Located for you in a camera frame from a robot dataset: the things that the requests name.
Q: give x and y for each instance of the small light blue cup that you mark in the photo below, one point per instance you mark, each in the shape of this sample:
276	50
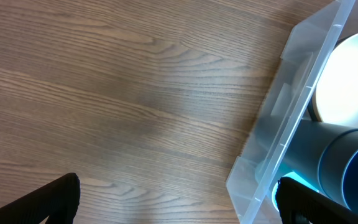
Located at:
283	171

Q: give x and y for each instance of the dark blue tall cup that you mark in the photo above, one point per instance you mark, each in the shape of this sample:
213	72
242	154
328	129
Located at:
307	145
338	171

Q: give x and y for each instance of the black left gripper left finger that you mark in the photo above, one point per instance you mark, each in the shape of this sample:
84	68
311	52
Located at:
55	202

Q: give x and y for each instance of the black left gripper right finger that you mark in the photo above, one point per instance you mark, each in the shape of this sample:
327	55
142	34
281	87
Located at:
299	204

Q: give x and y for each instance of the clear plastic storage bin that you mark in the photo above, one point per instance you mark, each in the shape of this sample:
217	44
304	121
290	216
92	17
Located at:
306	52

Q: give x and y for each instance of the large cream bowl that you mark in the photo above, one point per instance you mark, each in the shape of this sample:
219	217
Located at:
337	87

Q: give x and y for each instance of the dark blue bowl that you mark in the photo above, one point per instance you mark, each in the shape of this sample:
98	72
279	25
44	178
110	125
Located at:
312	108

